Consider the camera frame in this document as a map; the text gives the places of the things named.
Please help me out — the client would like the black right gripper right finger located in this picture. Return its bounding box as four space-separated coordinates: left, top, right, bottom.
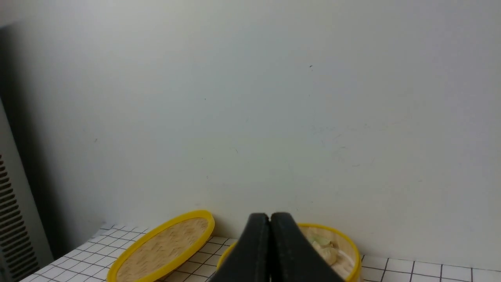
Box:
270 212 343 282

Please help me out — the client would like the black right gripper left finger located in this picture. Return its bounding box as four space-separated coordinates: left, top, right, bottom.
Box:
211 213 271 282

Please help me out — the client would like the green dumpling in steamer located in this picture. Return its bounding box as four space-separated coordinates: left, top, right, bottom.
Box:
308 235 332 248

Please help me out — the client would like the white dumpling in steamer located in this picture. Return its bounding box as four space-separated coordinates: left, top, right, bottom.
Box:
316 246 339 266

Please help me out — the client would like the yellow-rimmed bamboo steamer lid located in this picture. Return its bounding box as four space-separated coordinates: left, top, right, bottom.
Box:
106 210 215 282

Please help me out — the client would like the grey vented appliance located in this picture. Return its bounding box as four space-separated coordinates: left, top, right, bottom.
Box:
0 106 52 282

